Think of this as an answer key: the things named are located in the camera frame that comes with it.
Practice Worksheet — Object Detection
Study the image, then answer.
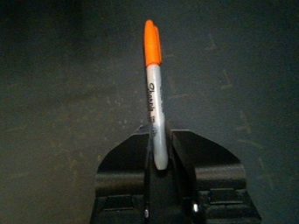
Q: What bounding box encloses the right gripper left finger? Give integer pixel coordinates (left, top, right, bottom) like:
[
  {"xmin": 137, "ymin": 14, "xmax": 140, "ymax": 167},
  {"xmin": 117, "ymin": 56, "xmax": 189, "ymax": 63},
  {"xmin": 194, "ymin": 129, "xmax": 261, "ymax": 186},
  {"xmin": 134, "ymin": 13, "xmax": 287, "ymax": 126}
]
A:
[{"xmin": 89, "ymin": 124, "xmax": 154, "ymax": 224}]

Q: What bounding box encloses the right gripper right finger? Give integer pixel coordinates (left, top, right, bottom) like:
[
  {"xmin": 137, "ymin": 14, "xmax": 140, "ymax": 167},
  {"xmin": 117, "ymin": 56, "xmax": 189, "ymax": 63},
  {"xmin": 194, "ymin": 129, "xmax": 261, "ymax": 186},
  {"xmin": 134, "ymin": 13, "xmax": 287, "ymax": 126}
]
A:
[{"xmin": 169, "ymin": 129, "xmax": 263, "ymax": 224}]

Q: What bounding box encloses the grey marker pen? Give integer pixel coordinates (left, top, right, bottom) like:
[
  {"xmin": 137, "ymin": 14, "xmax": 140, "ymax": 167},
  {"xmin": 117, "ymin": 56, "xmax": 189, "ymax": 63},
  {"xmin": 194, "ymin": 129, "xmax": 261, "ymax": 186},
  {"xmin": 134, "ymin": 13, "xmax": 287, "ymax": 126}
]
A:
[{"xmin": 142, "ymin": 19, "xmax": 169, "ymax": 171}]

